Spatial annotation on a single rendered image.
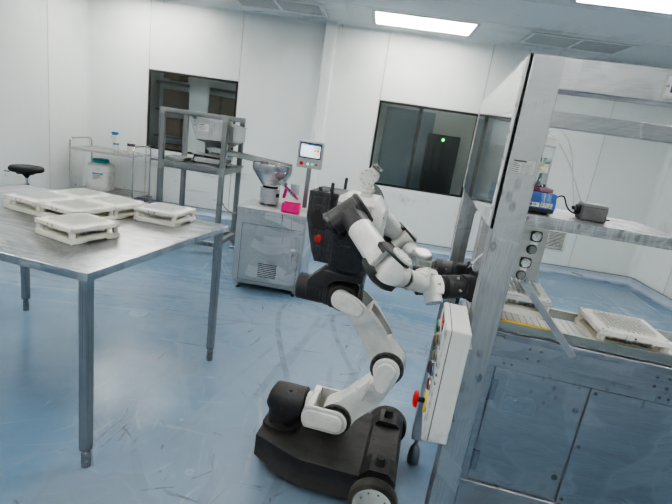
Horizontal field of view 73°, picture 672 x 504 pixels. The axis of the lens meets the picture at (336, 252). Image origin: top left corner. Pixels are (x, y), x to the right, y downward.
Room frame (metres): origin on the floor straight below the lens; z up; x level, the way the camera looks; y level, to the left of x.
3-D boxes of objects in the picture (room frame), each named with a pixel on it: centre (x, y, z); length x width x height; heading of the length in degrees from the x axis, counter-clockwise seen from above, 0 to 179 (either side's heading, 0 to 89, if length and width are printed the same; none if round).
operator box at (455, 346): (0.92, -0.28, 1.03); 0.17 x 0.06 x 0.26; 170
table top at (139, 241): (2.24, 1.50, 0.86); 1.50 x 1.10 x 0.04; 78
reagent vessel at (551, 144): (1.69, -0.64, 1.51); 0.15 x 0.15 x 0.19
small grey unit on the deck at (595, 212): (1.63, -0.87, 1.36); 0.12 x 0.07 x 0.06; 80
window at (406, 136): (6.62, -0.98, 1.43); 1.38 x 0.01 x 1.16; 86
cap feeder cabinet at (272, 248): (4.15, 0.58, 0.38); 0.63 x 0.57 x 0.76; 86
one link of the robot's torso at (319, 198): (1.83, -0.03, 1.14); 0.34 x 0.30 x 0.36; 170
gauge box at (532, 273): (1.60, -0.61, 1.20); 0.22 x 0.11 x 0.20; 80
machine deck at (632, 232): (1.70, -0.83, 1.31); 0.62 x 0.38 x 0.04; 80
